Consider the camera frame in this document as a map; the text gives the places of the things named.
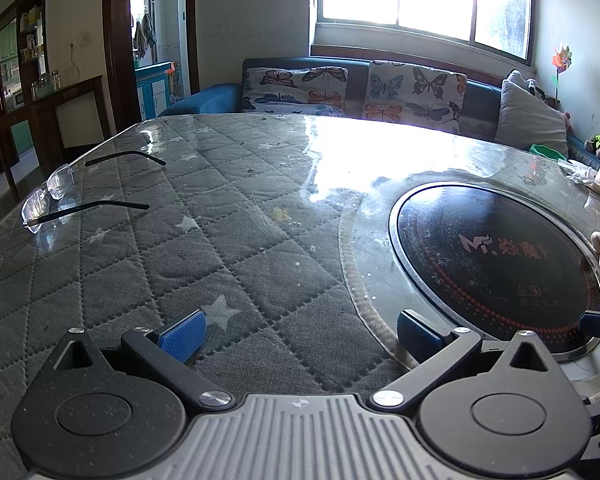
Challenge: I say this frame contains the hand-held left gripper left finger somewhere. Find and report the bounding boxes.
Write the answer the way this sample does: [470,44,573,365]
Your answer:
[45,309,237,411]

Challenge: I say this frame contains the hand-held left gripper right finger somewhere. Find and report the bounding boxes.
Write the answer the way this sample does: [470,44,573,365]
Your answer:
[367,309,563,411]

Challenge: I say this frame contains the hanging grey clothes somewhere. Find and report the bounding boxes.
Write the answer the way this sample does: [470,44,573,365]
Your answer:
[132,12,157,61]

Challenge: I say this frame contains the round black induction cooktop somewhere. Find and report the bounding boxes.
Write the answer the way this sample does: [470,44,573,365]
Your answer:
[388,183,600,367]

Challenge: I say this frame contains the crumpled clear plastic wrap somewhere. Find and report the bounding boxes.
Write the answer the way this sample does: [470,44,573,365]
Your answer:
[559,159,599,184]

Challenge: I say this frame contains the rimless eyeglasses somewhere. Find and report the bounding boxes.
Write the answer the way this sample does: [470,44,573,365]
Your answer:
[21,151,167,235]

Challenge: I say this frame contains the grey pillow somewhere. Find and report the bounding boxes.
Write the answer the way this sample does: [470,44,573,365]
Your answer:
[494,78,570,159]

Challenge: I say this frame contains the blue sofa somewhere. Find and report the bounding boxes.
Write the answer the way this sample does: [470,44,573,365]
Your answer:
[157,56,600,171]

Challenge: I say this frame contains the white panel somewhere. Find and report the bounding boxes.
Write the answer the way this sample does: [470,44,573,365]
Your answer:
[54,95,99,150]

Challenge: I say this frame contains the square butterfly print cushion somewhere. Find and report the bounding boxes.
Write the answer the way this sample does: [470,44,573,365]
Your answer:
[362,60,469,136]

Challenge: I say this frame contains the blue cabinet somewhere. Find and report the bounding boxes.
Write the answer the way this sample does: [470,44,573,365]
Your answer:
[134,61,176,122]

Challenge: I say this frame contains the white plush toy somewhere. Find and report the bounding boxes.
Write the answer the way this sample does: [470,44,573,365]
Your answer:
[505,69,562,111]

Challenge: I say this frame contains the wide butterfly print cushion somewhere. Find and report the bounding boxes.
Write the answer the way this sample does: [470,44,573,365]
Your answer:
[240,65,350,117]

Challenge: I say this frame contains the colourful pinwheel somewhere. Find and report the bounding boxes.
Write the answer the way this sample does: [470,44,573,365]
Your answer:
[550,42,574,106]

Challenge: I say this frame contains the dark wooden shelf unit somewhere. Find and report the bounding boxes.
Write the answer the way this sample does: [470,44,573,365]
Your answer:
[0,0,107,202]

